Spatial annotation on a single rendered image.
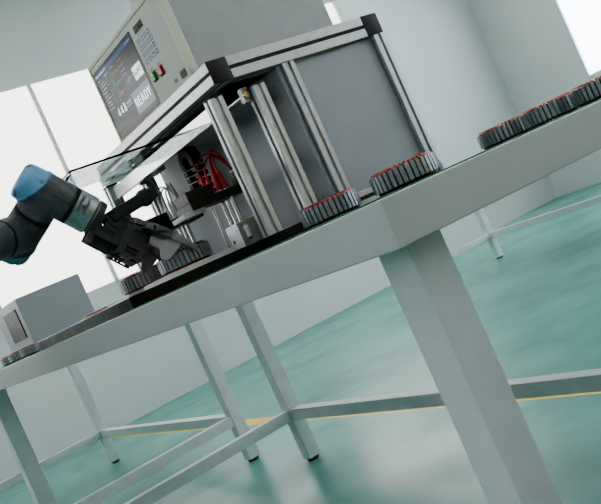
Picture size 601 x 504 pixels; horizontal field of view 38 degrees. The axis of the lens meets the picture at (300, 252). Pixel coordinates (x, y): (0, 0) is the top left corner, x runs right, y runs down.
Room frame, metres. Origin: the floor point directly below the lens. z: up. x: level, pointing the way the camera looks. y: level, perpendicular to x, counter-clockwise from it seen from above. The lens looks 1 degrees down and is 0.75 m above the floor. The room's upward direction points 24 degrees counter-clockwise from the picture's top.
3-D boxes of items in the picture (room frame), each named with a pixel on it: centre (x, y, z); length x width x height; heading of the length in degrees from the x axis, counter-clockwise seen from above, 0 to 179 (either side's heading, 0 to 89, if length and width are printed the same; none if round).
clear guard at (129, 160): (1.99, 0.34, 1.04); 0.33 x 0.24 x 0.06; 122
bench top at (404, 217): (2.02, 0.08, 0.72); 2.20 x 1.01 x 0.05; 32
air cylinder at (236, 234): (1.87, 0.10, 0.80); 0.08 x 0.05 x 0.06; 32
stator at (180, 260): (1.79, 0.22, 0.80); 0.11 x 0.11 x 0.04
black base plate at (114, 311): (1.90, 0.27, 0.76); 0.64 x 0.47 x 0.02; 32
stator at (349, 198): (1.57, -0.08, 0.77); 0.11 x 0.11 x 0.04
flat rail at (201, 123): (1.95, 0.20, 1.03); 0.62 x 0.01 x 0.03; 32
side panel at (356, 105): (1.83, -0.23, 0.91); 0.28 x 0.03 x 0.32; 122
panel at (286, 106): (2.03, 0.07, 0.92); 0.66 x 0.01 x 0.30; 32
